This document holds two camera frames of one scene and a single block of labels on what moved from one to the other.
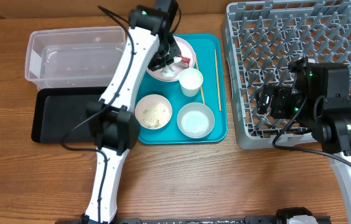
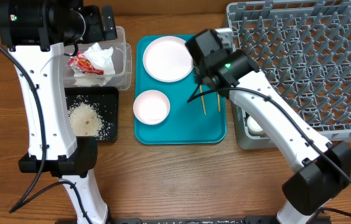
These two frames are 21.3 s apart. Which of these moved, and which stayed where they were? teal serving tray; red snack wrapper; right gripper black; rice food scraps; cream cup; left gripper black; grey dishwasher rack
Moved: red snack wrapper; cream cup; right gripper black; left gripper black; rice food scraps
Stayed: grey dishwasher rack; teal serving tray
